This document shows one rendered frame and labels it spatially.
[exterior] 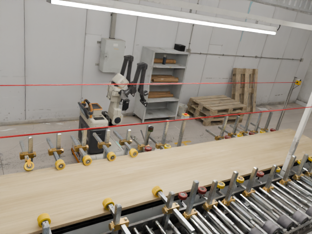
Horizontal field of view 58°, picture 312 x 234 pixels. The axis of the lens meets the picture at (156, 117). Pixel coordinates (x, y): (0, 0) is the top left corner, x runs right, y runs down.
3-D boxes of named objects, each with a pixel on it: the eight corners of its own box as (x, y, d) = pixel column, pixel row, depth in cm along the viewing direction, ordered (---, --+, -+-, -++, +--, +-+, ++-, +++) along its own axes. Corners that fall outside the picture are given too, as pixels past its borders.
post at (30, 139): (28, 179, 271) (28, 135, 253) (32, 178, 273) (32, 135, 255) (29, 181, 268) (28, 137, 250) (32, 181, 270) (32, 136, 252)
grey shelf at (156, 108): (132, 115, 631) (142, 46, 573) (165, 113, 680) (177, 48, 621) (142, 124, 597) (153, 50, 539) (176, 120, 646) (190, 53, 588)
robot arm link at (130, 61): (127, 55, 424) (131, 56, 415) (131, 55, 427) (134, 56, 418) (124, 82, 439) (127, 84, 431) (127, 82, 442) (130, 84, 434)
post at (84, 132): (79, 168, 297) (82, 127, 279) (82, 167, 299) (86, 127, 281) (80, 170, 294) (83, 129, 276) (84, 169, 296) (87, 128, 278)
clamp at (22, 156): (19, 156, 258) (19, 152, 256) (35, 154, 265) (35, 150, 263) (20, 160, 253) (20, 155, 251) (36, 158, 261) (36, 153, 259)
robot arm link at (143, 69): (141, 62, 391) (145, 64, 383) (144, 62, 394) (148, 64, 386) (136, 91, 407) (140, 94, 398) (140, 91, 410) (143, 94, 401)
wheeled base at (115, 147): (82, 173, 398) (83, 158, 388) (70, 151, 446) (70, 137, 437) (125, 165, 433) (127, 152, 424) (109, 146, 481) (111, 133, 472)
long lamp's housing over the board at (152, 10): (46, 1, 192) (46, -11, 189) (267, 33, 321) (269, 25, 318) (50, 3, 183) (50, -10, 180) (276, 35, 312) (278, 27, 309)
